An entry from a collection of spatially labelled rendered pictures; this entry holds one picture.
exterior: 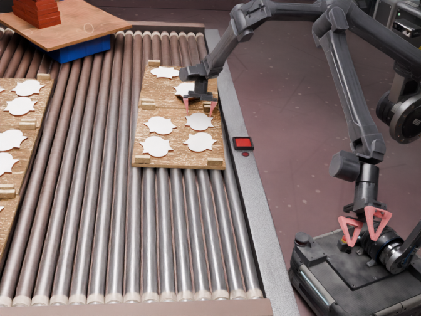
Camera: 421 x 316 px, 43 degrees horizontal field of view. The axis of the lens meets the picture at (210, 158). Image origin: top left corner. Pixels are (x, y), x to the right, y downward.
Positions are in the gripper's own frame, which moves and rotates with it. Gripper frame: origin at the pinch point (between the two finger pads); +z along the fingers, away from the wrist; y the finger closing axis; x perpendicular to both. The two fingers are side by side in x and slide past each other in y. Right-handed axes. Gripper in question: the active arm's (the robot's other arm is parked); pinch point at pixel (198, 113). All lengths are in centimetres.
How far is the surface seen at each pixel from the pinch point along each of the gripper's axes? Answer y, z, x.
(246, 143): 19.0, 6.7, -16.6
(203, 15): 19, -15, 384
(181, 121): -7.3, 2.9, -4.1
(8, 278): -55, 30, -85
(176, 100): -9.4, -2.1, 13.0
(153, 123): -18.5, 3.4, -7.9
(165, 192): -12, 17, -47
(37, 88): -71, -3, 16
